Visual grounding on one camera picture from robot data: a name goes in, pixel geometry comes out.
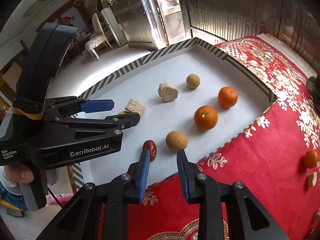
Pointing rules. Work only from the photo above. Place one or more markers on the orange tangerine with stem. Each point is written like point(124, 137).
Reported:
point(205, 117)

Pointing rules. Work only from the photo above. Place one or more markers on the red jujube date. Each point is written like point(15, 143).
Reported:
point(152, 148)

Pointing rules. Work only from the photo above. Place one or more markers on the right gripper own black blue right finger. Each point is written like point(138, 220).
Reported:
point(247, 218)

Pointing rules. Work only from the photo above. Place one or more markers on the white cabinet by door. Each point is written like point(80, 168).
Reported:
point(114, 26)

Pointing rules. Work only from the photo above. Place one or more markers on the tangerine on tablecloth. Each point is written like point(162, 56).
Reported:
point(310, 159)

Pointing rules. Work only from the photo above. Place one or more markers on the tan round fruit near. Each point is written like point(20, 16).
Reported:
point(176, 140)

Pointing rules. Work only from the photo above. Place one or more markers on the orange tangerine far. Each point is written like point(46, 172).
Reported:
point(227, 97)

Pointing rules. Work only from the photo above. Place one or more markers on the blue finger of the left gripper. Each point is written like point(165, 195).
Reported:
point(73, 105)

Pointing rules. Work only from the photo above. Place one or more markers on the right gripper own black blue left finger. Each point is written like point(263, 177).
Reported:
point(100, 211)

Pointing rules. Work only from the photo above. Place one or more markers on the tan round fruit far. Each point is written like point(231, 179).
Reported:
point(193, 81)

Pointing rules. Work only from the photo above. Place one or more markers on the white cushioned chair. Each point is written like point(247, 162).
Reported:
point(97, 38)

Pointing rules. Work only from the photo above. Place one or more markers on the tan round fruit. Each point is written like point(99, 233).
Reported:
point(193, 81)
point(176, 140)

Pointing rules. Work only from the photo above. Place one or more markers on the white tray with striped rim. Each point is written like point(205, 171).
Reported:
point(140, 80)

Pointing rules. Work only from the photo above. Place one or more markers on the square beige grain cake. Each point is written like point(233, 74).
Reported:
point(134, 106)

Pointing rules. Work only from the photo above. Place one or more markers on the person's hand on handle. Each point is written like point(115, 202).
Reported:
point(18, 173)

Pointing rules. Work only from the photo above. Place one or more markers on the round beige grain cake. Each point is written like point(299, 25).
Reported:
point(168, 91)

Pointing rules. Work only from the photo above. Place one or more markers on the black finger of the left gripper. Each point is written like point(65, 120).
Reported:
point(91, 127)

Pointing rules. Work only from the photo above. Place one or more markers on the beige cake piece on cloth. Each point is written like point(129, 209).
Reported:
point(312, 179)

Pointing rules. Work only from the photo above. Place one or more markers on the metal glass door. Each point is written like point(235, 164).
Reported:
point(148, 24)

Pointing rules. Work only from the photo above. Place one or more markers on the dark object at table edge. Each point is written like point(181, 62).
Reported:
point(313, 86)

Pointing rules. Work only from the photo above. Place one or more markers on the red floral tablecloth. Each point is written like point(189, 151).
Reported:
point(266, 156)

